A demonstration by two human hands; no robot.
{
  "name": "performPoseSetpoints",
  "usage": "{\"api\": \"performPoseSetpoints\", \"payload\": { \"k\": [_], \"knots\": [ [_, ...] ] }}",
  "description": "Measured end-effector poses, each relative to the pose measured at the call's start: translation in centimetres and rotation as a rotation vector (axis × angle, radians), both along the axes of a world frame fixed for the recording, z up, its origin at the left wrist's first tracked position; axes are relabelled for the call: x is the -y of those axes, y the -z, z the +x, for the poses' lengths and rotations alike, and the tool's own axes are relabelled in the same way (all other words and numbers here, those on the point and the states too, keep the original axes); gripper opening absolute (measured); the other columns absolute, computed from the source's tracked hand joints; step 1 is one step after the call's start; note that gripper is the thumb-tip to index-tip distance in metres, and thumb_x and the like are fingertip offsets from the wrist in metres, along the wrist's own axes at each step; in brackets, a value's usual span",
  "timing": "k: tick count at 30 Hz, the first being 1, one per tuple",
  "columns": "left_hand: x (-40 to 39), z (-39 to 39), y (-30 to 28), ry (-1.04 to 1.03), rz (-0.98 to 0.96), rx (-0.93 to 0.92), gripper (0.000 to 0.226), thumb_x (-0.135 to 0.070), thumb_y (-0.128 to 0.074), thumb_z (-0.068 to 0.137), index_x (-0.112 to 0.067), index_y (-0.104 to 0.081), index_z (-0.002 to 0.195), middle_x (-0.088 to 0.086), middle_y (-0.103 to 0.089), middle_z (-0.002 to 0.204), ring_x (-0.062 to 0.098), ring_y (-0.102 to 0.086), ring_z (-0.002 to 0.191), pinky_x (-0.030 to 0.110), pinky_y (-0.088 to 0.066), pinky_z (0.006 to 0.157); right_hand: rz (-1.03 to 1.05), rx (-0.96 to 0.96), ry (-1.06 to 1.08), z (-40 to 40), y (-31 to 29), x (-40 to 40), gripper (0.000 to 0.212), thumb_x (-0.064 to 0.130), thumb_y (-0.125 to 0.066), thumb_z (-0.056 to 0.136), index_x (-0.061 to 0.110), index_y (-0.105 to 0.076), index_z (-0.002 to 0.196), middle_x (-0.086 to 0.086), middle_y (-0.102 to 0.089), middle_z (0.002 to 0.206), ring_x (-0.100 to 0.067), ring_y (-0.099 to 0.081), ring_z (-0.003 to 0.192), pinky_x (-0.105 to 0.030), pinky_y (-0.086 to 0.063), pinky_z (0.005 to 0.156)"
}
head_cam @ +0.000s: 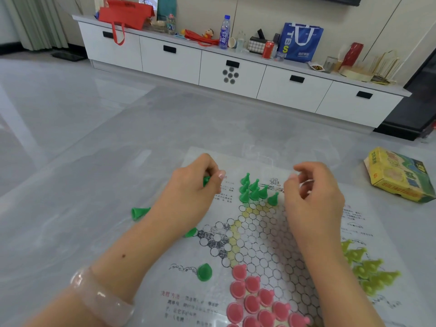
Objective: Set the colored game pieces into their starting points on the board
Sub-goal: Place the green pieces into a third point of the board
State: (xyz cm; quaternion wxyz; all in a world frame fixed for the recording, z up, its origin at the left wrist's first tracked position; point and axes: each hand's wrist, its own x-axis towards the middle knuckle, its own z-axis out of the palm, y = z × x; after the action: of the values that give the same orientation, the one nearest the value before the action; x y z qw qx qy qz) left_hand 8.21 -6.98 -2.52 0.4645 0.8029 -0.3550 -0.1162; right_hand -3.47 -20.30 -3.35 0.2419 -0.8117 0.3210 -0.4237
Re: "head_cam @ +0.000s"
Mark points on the black white checkered box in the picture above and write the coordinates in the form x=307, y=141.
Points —
x=256, y=45

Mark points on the red vase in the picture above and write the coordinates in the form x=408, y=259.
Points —
x=352, y=55

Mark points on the glass cup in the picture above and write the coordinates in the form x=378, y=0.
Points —
x=330, y=64

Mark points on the checkers board sheet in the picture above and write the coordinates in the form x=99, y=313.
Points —
x=184, y=252

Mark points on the teal cloth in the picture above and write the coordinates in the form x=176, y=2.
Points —
x=167, y=6

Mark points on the white TV cabinet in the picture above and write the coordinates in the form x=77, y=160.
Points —
x=170, y=57

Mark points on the blue-label water bottle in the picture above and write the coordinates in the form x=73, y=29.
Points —
x=224, y=34

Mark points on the red fabric bag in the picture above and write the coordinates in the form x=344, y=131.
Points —
x=126, y=15

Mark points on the group of pink game pieces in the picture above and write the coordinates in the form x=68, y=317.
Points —
x=252, y=303

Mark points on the person's left forearm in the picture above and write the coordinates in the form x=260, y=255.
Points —
x=119, y=265

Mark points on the person's left hand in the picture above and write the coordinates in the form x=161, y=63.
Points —
x=187, y=197

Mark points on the person's right forearm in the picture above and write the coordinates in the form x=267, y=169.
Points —
x=337, y=289

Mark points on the red folded umbrella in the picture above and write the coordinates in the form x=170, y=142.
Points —
x=201, y=38

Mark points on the white paper cup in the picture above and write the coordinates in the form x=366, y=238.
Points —
x=232, y=42

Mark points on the person's right hand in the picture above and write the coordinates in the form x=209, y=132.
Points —
x=320, y=207

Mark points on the small cartoon doll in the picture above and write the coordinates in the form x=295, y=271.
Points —
x=208, y=34

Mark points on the black floor mat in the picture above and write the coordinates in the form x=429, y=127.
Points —
x=68, y=56

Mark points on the yellow green cardboard box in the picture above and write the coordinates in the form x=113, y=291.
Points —
x=398, y=173

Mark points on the black glass cabinet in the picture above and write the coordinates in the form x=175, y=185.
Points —
x=419, y=108

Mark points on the round wooden box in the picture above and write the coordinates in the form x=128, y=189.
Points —
x=356, y=74

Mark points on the yellow-green cone game pieces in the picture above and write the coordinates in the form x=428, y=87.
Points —
x=371, y=279

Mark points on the group of green game pieces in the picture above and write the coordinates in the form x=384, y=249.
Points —
x=253, y=194

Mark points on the red soda can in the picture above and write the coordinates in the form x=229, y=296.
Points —
x=268, y=50

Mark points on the beige picture frame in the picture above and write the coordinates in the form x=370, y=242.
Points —
x=98, y=1

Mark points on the open snack bag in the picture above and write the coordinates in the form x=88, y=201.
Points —
x=316, y=67

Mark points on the blue tote bag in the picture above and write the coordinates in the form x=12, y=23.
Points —
x=301, y=47

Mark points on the small glass jar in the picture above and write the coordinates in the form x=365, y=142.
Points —
x=280, y=56

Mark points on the small pink-capped bottle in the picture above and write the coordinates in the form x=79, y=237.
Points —
x=171, y=25

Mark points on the grey-green curtain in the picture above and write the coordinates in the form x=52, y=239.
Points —
x=34, y=20

